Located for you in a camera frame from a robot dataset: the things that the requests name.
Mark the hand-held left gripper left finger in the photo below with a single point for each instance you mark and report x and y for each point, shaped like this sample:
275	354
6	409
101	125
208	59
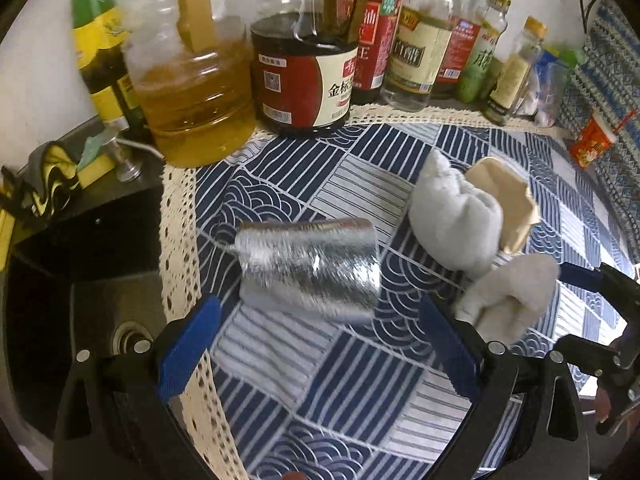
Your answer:
190	347

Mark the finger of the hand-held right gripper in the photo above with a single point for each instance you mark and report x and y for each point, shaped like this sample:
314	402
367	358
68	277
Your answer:
580	276
590	355

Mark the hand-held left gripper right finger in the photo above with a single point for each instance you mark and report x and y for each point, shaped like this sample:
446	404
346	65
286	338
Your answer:
450	347

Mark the silver foil cup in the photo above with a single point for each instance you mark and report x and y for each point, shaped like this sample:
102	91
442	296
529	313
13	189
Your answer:
310	270

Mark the person's right hand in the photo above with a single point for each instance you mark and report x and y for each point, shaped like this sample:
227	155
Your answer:
604	404

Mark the beige paper bowl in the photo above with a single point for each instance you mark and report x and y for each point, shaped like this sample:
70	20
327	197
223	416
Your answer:
507	195

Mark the blue patterned tablecloth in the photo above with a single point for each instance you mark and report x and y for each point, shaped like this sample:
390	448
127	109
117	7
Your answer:
310	395

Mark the orange paper cup with straw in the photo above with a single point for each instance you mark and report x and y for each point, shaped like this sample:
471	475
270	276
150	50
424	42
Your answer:
592	142

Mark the patterned blue curtain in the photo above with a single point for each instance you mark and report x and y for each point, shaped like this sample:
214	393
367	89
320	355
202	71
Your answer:
612	110

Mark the white and blue bag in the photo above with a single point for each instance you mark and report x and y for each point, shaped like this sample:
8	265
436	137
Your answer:
547	92

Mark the metal sink knob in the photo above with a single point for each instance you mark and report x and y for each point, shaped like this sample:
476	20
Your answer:
128	162

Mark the yellow green sponge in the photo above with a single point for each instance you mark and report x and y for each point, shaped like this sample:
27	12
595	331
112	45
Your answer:
97	162

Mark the pale bottle yellow cap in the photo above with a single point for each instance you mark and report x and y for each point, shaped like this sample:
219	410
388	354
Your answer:
512	80

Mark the yellow dish soap bottle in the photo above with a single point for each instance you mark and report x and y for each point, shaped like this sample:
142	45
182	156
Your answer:
5	240

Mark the green bag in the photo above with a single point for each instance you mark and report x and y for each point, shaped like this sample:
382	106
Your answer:
570	56

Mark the yellow and grey cloth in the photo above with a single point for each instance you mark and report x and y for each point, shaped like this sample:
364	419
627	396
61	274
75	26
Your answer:
47	175

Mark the large cooking oil jug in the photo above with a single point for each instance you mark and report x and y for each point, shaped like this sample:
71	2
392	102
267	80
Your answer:
195	105

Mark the clear bottle red label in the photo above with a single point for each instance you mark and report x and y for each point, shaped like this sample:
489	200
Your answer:
462	45

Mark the clear vinegar bottle yellow cap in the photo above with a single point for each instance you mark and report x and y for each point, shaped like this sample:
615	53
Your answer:
415	55

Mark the dark soy sauce jug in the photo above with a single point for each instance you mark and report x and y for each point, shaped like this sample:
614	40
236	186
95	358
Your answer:
300	85

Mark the dark bottle red label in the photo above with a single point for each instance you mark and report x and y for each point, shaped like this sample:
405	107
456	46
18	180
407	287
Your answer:
377	45

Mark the green bottle yellow label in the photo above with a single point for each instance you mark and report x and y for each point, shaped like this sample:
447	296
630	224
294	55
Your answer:
97	50

